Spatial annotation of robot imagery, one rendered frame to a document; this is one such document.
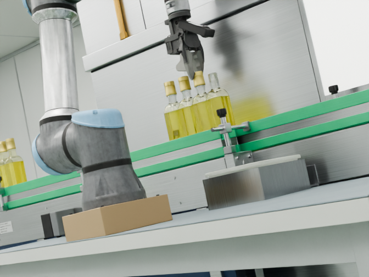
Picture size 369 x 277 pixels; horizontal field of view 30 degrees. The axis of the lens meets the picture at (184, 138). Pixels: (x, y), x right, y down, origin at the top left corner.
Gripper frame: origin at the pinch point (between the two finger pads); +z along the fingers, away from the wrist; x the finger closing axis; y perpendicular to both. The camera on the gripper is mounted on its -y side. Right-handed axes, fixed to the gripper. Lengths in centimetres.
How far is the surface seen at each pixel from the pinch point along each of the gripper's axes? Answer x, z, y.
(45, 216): 25, 33, 55
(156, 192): 16.2, 32.7, 11.7
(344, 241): 74, 46, -80
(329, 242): 74, 46, -77
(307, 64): -12.6, 5.3, -31.0
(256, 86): -12.0, 7.1, -12.2
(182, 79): 1.7, 0.1, 4.7
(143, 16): -14.1, -29.6, 29.8
